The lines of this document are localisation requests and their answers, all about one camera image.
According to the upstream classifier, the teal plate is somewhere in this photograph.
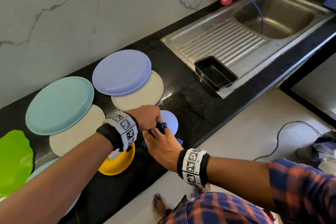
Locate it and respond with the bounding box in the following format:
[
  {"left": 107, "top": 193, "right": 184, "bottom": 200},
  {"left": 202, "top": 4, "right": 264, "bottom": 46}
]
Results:
[{"left": 25, "top": 76, "right": 95, "bottom": 136}]

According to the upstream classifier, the speckled white plate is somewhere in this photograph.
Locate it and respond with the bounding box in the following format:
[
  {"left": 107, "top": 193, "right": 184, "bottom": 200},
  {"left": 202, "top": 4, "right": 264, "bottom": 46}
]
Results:
[
  {"left": 111, "top": 70, "right": 165, "bottom": 112},
  {"left": 49, "top": 104, "right": 106, "bottom": 157}
]

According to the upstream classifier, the left wrist marker band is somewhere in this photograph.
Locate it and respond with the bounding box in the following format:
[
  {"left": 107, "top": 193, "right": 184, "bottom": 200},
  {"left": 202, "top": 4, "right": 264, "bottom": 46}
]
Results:
[{"left": 96, "top": 110, "right": 140, "bottom": 153}]

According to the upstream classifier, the blue hose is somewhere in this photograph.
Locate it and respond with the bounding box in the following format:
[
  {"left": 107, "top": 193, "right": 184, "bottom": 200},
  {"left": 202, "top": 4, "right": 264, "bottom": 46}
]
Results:
[{"left": 243, "top": 0, "right": 265, "bottom": 35}]

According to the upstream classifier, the person's left foot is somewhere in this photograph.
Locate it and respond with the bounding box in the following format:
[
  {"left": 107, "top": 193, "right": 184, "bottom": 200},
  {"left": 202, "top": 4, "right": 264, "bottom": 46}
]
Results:
[{"left": 153, "top": 193, "right": 169, "bottom": 218}]

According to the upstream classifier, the black plastic tray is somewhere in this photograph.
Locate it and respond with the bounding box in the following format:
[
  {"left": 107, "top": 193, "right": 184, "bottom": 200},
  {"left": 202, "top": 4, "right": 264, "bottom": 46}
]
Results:
[{"left": 194, "top": 56, "right": 238, "bottom": 92}]

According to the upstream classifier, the blue orange plaid shirt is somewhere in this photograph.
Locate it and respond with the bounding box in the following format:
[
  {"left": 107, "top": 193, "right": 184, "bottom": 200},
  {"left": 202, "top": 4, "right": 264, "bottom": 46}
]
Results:
[{"left": 160, "top": 158, "right": 336, "bottom": 224}]

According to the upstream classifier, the right wrist marker band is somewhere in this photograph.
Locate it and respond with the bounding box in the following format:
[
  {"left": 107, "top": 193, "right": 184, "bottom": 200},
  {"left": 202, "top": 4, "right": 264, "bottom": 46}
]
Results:
[{"left": 176, "top": 148, "right": 211, "bottom": 188}]

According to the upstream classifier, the yellow bowl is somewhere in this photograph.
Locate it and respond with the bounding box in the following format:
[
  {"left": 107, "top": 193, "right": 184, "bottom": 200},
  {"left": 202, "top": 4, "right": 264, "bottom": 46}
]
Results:
[{"left": 98, "top": 142, "right": 136, "bottom": 176}]

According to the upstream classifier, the person's right forearm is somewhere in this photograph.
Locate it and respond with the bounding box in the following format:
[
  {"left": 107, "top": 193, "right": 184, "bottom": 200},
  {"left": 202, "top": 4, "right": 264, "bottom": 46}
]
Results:
[{"left": 206, "top": 156, "right": 276, "bottom": 198}]

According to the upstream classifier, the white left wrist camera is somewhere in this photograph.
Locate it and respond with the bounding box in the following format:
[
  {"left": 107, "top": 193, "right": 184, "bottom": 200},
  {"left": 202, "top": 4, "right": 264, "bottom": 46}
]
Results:
[{"left": 107, "top": 148, "right": 125, "bottom": 160}]

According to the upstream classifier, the person's left forearm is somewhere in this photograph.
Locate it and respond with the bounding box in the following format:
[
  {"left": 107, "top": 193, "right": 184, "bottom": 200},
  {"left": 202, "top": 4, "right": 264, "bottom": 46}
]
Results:
[{"left": 0, "top": 133, "right": 113, "bottom": 224}]

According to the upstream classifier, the black floor cable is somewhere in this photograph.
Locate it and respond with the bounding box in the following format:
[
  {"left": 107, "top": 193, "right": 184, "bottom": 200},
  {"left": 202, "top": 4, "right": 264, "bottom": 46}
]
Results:
[{"left": 253, "top": 121, "right": 322, "bottom": 161}]

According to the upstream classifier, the blue striped cloth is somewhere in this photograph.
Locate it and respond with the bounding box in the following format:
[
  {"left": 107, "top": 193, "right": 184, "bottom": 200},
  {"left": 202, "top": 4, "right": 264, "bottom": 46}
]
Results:
[{"left": 142, "top": 121, "right": 183, "bottom": 148}]

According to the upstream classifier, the small lavender bowl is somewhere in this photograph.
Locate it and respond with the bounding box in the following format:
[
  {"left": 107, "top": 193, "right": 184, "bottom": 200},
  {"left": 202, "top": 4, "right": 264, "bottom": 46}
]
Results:
[{"left": 157, "top": 110, "right": 179, "bottom": 137}]

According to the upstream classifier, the steel sink drainboard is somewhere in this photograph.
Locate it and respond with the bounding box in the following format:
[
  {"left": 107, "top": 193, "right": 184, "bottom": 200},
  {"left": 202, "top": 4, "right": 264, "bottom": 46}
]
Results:
[{"left": 160, "top": 0, "right": 336, "bottom": 99}]

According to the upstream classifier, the lavender plate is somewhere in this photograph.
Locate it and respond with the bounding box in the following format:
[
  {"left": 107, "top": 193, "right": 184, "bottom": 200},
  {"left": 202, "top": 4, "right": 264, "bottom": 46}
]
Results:
[{"left": 92, "top": 49, "right": 152, "bottom": 97}]

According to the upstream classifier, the person's right foot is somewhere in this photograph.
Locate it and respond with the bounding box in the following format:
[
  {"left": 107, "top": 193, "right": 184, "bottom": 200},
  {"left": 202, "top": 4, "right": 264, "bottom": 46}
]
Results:
[{"left": 198, "top": 182, "right": 212, "bottom": 195}]

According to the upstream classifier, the person's left hand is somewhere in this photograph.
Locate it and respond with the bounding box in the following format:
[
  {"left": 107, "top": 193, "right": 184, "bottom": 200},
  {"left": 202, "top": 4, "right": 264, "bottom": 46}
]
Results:
[{"left": 126, "top": 105, "right": 163, "bottom": 139}]

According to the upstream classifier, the person's right hand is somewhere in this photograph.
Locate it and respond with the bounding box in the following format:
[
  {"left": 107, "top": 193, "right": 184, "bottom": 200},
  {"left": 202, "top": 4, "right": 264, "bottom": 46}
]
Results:
[{"left": 143, "top": 125, "right": 184, "bottom": 173}]

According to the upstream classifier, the wrist marker band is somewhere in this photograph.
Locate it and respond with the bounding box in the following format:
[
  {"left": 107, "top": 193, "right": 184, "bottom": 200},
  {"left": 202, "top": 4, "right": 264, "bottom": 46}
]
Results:
[
  {"left": 176, "top": 148, "right": 211, "bottom": 188},
  {"left": 96, "top": 110, "right": 140, "bottom": 153}
]

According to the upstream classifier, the person's foot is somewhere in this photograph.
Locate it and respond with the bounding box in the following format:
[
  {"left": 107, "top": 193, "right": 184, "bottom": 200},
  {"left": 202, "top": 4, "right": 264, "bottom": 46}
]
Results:
[
  {"left": 198, "top": 182, "right": 212, "bottom": 195},
  {"left": 153, "top": 193, "right": 169, "bottom": 218}
]

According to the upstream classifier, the light blue bowl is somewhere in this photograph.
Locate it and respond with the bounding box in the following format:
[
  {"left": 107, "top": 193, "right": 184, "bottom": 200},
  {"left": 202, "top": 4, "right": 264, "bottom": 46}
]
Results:
[{"left": 23, "top": 158, "right": 82, "bottom": 217}]

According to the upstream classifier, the green plate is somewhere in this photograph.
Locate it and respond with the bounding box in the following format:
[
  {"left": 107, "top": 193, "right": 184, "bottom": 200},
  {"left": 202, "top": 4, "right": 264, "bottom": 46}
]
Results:
[{"left": 0, "top": 130, "right": 35, "bottom": 198}]

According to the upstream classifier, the blue box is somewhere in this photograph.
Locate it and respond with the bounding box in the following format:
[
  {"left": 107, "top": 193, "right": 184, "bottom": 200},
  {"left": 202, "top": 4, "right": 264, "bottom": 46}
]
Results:
[{"left": 323, "top": 0, "right": 336, "bottom": 12}]

